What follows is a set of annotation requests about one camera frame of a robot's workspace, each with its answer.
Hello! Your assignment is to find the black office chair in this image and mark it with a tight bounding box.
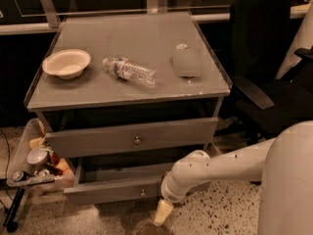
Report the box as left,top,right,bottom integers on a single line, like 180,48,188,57
223,0,313,145

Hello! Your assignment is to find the small can in bin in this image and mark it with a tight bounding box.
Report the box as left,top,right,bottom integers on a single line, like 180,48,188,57
13,171,25,182

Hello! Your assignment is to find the black bin stand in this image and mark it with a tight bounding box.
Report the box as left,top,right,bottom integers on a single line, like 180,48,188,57
3,187,25,233

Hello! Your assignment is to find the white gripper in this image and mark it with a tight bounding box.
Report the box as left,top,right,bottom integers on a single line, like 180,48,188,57
154,172,189,226

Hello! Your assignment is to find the white paper bowl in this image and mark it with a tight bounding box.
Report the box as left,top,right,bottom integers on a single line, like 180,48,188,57
42,49,91,79

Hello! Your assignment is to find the clear plastic water bottle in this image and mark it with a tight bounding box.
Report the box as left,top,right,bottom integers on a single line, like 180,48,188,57
103,57,157,88

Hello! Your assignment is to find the grey drawer cabinet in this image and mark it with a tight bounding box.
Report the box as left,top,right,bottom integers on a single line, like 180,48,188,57
22,11,233,194

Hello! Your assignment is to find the silver can in bin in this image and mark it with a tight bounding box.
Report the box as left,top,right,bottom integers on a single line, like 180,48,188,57
26,147,49,165

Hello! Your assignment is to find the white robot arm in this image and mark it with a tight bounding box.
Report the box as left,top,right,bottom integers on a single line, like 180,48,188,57
154,120,313,235

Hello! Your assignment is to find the metal railing bar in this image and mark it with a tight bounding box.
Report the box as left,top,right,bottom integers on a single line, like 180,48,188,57
0,4,311,35

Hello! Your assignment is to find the grey drawer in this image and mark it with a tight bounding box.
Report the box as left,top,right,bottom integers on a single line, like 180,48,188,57
64,158,173,205
46,117,218,158

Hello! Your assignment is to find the grey top drawer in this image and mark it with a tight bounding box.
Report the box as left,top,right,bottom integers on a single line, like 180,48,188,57
46,117,218,158

